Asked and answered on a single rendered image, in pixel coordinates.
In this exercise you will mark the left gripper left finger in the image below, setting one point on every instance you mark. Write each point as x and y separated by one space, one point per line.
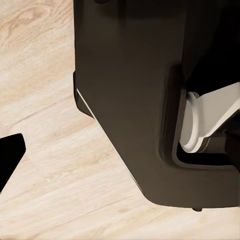
12 149

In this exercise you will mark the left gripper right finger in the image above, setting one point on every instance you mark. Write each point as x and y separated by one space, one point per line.
232 149

